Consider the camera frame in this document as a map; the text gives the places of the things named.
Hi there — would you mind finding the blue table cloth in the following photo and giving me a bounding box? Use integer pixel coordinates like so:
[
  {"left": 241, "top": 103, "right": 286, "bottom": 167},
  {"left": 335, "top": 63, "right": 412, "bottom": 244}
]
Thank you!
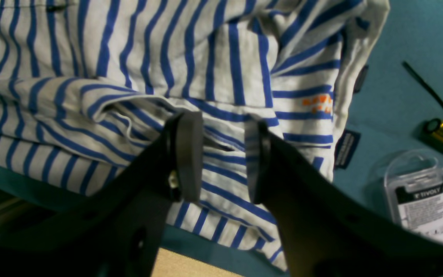
[{"left": 0, "top": 0, "right": 443, "bottom": 277}]

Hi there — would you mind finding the blue white striped T-shirt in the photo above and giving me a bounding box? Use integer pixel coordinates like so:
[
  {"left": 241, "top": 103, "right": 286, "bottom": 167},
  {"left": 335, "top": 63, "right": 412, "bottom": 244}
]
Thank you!
[{"left": 0, "top": 0, "right": 390, "bottom": 271}]

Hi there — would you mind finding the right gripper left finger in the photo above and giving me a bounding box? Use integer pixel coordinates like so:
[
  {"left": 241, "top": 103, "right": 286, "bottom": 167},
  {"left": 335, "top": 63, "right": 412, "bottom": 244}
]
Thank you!
[{"left": 0, "top": 112, "right": 203, "bottom": 277}]

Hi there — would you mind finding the white packaged device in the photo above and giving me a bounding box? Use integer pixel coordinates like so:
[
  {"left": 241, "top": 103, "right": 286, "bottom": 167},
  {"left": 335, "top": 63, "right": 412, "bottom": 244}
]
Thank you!
[{"left": 383, "top": 149, "right": 443, "bottom": 244}]

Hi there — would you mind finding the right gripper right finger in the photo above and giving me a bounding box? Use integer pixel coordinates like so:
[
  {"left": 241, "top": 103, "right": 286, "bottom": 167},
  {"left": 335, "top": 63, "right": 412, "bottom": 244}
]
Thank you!
[{"left": 245, "top": 117, "right": 443, "bottom": 277}]

